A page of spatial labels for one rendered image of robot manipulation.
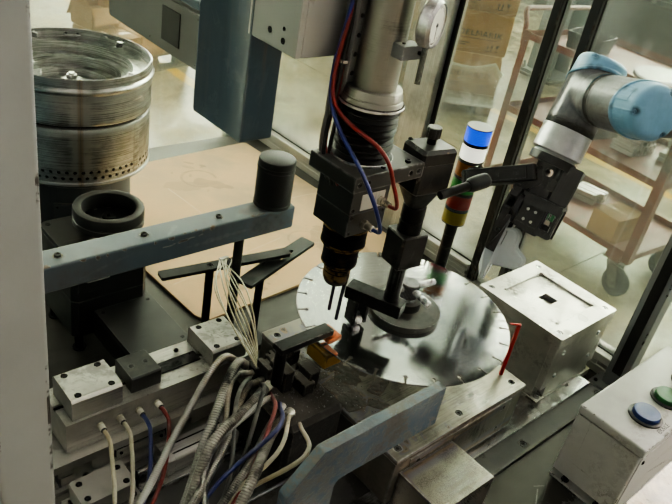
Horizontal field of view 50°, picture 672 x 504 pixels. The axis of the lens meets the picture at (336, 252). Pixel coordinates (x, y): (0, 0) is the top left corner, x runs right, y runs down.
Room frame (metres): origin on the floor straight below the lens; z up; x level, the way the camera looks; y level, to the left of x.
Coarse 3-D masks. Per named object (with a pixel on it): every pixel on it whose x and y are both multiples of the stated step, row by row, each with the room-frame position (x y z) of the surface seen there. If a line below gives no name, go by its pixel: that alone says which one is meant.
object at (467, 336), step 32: (320, 288) 0.93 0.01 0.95; (448, 288) 1.00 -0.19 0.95; (320, 320) 0.84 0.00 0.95; (448, 320) 0.91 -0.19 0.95; (480, 320) 0.93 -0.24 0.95; (352, 352) 0.79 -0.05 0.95; (384, 352) 0.80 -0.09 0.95; (416, 352) 0.82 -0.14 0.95; (448, 352) 0.83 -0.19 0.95; (480, 352) 0.84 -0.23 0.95; (416, 384) 0.75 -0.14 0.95; (448, 384) 0.76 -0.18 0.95
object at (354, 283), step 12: (396, 276) 0.83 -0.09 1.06; (348, 288) 0.85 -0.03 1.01; (360, 288) 0.85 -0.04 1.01; (372, 288) 0.86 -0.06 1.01; (396, 288) 0.83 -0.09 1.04; (348, 300) 0.85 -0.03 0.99; (360, 300) 0.84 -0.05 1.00; (372, 300) 0.83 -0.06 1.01; (384, 300) 0.83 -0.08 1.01; (396, 300) 0.83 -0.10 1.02; (348, 312) 0.85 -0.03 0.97; (360, 312) 0.86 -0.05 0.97; (384, 312) 0.83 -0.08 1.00; (396, 312) 0.82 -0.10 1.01
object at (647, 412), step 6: (642, 402) 0.86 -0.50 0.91; (636, 408) 0.84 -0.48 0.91; (642, 408) 0.84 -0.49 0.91; (648, 408) 0.85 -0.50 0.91; (654, 408) 0.85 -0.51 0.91; (636, 414) 0.83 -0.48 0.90; (642, 414) 0.83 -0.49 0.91; (648, 414) 0.83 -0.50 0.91; (654, 414) 0.84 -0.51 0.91; (660, 414) 0.84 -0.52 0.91; (642, 420) 0.82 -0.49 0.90; (648, 420) 0.82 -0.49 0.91; (654, 420) 0.82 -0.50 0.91
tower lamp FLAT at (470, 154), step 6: (462, 144) 1.20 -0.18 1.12; (468, 144) 1.19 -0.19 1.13; (462, 150) 1.19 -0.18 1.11; (468, 150) 1.18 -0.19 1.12; (474, 150) 1.18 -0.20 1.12; (480, 150) 1.18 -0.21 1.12; (486, 150) 1.19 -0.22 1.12; (462, 156) 1.19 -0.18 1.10; (468, 156) 1.18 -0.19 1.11; (474, 156) 1.18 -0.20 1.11; (480, 156) 1.18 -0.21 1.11; (468, 162) 1.18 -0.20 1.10; (474, 162) 1.18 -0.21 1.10; (480, 162) 1.19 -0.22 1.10
